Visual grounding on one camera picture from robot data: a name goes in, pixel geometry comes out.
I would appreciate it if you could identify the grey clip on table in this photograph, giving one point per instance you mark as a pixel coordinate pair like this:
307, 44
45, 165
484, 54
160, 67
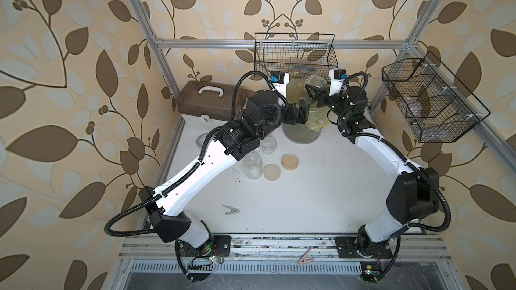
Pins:
231, 210

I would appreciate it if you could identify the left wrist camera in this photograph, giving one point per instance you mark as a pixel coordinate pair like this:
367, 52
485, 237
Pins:
280, 81

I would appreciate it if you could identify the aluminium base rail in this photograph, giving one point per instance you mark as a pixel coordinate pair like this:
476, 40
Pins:
279, 253

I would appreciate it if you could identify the pink clip on rail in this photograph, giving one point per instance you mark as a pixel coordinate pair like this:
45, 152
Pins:
306, 259

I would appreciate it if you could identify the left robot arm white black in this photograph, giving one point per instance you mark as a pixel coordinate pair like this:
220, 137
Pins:
224, 145

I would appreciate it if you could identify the brown lidded storage box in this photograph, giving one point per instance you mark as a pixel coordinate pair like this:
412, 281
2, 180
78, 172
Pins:
212, 99

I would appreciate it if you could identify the mesh trash bin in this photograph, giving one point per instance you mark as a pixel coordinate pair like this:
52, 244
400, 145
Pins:
300, 134

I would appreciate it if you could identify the right wire basket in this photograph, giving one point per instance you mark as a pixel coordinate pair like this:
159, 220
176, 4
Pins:
437, 104

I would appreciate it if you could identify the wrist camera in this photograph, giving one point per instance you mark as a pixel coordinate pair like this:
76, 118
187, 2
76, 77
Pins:
280, 81
337, 75

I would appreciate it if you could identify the jar with beige lid front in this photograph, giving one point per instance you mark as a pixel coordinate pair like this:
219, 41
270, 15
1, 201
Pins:
253, 165

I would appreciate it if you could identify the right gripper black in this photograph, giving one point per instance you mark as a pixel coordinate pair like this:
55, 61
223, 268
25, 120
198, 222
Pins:
325, 96

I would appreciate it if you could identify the tape roll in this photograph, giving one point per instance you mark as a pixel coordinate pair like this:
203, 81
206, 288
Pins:
200, 140

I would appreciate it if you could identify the yellow trash bag liner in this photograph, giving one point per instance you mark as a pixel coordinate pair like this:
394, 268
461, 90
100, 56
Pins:
318, 117

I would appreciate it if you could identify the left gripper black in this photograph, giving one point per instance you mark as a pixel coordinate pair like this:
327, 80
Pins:
299, 115

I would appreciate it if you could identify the wire basket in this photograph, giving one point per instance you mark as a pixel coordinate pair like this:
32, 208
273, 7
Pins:
272, 49
437, 104

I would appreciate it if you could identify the jar with beige lid back-right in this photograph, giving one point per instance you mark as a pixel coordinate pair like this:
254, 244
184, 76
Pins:
318, 81

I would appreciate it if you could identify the jar with beige lid back-left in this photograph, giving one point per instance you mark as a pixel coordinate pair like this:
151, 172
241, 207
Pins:
268, 145

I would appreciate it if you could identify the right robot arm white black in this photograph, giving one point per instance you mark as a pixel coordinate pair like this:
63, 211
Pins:
415, 199

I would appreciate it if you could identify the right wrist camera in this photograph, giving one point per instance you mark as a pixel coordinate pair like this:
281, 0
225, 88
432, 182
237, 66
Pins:
337, 75

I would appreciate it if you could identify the beige jar lid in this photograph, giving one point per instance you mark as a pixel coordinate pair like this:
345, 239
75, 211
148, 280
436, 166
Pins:
272, 172
290, 162

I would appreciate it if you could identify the back wire basket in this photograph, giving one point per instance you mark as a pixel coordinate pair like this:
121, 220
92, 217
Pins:
272, 49

